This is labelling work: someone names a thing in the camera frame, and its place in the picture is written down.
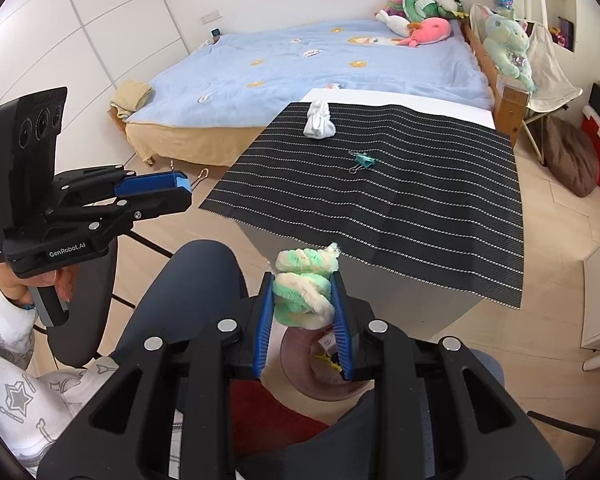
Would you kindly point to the green striped plush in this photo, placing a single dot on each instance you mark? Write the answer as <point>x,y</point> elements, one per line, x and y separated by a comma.
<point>422,7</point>

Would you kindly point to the black office chair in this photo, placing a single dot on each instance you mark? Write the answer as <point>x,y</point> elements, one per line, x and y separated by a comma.
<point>85,320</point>

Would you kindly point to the brown cushion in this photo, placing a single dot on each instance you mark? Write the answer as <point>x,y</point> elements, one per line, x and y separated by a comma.
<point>572,160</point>

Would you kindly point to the red storage box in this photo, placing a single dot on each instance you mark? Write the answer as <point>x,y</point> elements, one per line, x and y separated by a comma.
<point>597,150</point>

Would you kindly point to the red cloth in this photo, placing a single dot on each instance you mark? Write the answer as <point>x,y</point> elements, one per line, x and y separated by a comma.
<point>270,420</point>

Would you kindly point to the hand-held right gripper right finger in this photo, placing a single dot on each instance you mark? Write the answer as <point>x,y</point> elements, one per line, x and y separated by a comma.
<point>341,330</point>

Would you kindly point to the beige folded cloth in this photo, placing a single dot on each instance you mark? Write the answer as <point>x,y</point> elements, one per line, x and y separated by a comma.
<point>132,94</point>

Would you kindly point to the person's patterned white top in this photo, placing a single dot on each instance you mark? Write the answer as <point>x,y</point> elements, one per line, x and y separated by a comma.
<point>20,400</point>

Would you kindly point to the white green plush toy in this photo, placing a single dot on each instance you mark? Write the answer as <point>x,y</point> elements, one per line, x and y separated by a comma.
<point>450,4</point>

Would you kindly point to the pink trash bin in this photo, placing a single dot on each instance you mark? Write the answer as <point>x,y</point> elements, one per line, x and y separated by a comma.
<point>305,370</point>

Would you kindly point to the teal binder clip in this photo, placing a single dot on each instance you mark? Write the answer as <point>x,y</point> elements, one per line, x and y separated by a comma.
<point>364,161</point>

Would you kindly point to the person's left hand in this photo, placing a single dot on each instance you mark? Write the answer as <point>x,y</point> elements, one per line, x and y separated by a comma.
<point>12,287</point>

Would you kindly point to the person's left leg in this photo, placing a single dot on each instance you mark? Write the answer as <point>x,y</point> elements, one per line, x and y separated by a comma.
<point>190,290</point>

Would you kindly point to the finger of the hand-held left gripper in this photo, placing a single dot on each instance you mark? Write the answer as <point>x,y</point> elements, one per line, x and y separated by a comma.
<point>160,205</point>
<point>150,185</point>

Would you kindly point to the person's left forearm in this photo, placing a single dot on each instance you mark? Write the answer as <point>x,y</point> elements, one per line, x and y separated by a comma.
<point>0,325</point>

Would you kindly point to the white rabbit plush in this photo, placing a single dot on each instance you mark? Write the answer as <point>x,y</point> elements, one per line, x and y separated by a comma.
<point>395,21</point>

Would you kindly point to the mint unicorn plush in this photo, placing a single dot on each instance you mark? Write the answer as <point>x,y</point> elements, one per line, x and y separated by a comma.
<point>505,45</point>

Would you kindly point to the pink whale plush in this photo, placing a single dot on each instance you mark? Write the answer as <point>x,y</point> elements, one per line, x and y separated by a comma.
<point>432,29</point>

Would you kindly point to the white canvas folding chair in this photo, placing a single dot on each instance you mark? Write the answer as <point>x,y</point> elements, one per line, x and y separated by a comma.
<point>550,70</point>

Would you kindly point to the rolled white sock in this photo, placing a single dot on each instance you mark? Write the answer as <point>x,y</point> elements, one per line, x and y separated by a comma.
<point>317,122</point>

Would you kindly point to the pink green plush toy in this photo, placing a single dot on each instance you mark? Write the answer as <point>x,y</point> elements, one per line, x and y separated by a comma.
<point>396,0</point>

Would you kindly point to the dark purple box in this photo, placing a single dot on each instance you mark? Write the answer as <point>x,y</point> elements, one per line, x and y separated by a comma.
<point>566,32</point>

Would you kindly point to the light blue blanket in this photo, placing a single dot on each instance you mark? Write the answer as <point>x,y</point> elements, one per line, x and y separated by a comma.
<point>305,70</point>

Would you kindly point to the black striped mat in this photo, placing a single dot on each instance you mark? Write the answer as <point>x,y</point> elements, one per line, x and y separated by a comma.
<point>405,220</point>

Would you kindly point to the white wardrobe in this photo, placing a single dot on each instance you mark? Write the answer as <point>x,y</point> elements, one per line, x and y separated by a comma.
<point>80,20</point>

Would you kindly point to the green white fuzzy sock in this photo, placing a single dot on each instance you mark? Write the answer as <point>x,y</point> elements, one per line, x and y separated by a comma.
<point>300,285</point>

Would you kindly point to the wooden bed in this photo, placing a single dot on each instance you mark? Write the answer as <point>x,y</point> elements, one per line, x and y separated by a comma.
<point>510,105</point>

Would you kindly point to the white wall socket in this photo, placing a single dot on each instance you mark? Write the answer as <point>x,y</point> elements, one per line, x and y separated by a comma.
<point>210,16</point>

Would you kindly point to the small dark device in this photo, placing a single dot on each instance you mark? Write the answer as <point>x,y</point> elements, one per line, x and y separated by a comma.
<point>215,33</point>

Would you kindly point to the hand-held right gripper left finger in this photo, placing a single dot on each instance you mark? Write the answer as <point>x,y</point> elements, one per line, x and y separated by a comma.
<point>264,330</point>

